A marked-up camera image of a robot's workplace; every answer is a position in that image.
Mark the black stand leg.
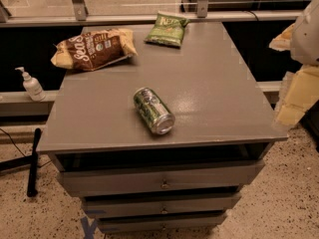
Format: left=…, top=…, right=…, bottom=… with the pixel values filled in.
left=27, top=128, right=41, bottom=197

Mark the top grey drawer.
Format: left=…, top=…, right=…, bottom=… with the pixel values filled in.
left=57, top=159, right=265, bottom=197

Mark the grey drawer cabinet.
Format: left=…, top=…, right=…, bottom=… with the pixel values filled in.
left=38, top=23, right=285, bottom=233

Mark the brown sea salt chip bag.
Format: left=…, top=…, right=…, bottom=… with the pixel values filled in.
left=51, top=28, right=137, bottom=71

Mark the middle grey drawer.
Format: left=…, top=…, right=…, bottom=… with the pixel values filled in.
left=82, top=193, right=241, bottom=218

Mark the grey metal railing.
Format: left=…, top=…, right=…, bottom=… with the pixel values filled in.
left=0, top=0, right=311, bottom=27

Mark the green soda can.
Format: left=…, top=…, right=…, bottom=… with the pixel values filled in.
left=134, top=88, right=175, bottom=135

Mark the black cable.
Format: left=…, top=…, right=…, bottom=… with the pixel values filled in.
left=0, top=126, right=28, bottom=158

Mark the bottom grey drawer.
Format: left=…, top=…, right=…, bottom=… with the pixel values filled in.
left=98, top=211, right=226, bottom=233

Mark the grey drawer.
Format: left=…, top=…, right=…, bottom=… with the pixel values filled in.
left=82, top=193, right=241, bottom=218
left=57, top=159, right=265, bottom=197
left=98, top=211, right=226, bottom=233

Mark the white pump bottle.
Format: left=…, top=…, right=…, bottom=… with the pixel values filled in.
left=16, top=67, right=46, bottom=102

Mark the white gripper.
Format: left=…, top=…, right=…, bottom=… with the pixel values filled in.
left=269, top=0, right=319, bottom=127

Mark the green jalapeno chip bag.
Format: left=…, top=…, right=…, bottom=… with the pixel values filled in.
left=145, top=12, right=189, bottom=48

